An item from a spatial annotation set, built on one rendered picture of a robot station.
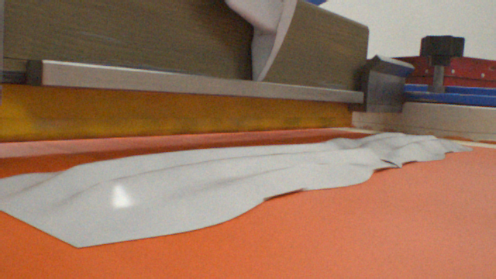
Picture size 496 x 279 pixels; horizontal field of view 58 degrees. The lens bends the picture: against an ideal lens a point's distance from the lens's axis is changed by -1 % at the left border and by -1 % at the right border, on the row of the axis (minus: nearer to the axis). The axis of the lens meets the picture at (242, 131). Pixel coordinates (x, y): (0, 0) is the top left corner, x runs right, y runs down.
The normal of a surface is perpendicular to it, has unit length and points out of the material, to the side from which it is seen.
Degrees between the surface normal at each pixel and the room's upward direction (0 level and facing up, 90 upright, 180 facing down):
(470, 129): 90
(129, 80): 90
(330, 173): 43
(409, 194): 0
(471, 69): 91
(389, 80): 90
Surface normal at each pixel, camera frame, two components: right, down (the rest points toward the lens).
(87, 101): 0.78, 0.11
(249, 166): 0.48, -0.77
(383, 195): 0.07, -0.99
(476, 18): -0.62, 0.03
